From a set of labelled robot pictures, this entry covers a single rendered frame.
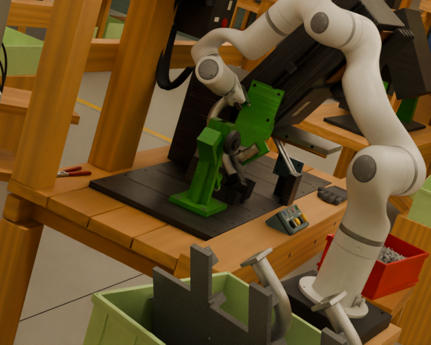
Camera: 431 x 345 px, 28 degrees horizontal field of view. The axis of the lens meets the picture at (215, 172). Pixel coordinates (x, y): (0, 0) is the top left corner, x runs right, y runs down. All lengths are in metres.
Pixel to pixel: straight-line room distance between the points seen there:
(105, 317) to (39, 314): 1.99
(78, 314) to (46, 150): 1.49
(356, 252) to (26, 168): 0.93
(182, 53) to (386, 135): 1.11
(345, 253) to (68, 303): 1.91
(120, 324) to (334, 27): 0.93
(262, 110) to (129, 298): 1.13
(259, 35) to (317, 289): 0.71
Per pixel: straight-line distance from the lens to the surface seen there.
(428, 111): 6.56
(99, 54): 2.60
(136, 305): 1.81
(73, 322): 3.68
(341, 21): 2.17
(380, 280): 2.61
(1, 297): 2.56
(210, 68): 2.45
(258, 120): 2.74
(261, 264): 1.52
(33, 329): 3.56
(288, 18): 2.34
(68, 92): 2.36
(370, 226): 2.12
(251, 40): 2.40
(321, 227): 2.87
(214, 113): 2.76
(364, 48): 2.25
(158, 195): 2.58
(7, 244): 2.50
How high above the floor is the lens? 1.69
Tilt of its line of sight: 15 degrees down
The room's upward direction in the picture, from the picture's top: 17 degrees clockwise
